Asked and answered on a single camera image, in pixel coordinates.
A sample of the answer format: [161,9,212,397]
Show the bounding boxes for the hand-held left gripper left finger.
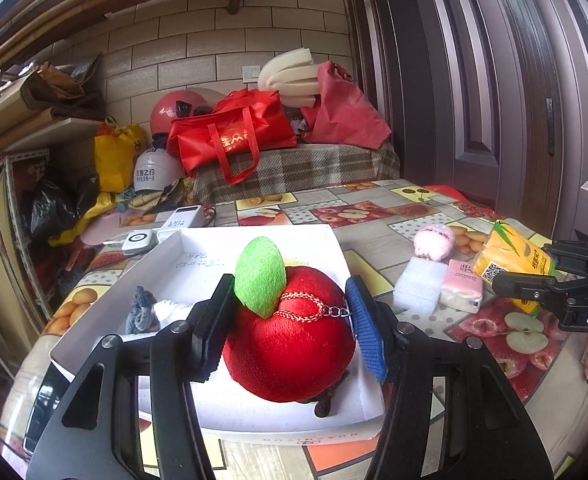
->
[26,275,237,480]

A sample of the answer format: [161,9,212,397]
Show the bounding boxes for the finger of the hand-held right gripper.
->
[491,270,575,311]
[541,240,588,276]

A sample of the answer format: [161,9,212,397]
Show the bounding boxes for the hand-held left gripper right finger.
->
[345,275,555,480]

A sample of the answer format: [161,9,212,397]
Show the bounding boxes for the yellow tissue pack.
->
[474,220,557,318]

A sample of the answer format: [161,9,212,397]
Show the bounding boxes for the white cardboard box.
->
[48,223,387,453]

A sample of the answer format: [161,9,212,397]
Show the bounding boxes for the red plush apple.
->
[222,236,359,418]

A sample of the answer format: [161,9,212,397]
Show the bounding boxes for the white soft cloth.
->
[154,299,195,331]

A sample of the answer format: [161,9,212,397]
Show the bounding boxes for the pink tissue pack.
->
[439,259,484,314]

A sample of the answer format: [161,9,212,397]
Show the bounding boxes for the white foam block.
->
[393,256,447,317]

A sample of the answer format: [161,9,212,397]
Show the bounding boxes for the grey plush toy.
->
[124,285,161,335]

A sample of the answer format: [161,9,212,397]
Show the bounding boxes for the pink fluffy ball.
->
[413,224,456,262]

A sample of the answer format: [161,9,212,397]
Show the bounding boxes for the small white charger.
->
[122,230,155,253]

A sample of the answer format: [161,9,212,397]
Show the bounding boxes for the white power bank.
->
[158,205,209,235]

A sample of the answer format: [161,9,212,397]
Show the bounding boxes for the fruit print tablecloth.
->
[44,180,588,480]

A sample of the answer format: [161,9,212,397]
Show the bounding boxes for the red printed bag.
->
[424,184,495,211]

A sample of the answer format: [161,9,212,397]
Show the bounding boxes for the white helmet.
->
[132,147,189,196]

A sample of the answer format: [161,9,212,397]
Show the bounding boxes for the plaid cloth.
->
[193,141,401,206]

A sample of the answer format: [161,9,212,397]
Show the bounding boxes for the yellow bag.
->
[94,117,147,193]

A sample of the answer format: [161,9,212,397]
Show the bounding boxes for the black plastic bag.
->
[28,175,99,241]

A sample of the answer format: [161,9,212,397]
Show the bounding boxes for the red plastic bag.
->
[301,60,392,151]

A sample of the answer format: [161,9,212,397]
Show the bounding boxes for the grey metal door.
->
[354,0,588,271]

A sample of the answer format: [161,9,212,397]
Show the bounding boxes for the red helmet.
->
[150,87,225,143]

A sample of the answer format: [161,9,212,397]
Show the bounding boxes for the wooden shelf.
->
[0,95,109,161]

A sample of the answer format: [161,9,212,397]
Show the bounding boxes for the white foam pieces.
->
[258,49,332,110]

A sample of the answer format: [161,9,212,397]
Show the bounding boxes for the brown paper bags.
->
[21,55,107,121]

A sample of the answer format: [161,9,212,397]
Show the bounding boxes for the black door handle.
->
[544,97,556,156]

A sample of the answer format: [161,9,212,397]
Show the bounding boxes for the red tote bag with handles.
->
[166,89,299,185]

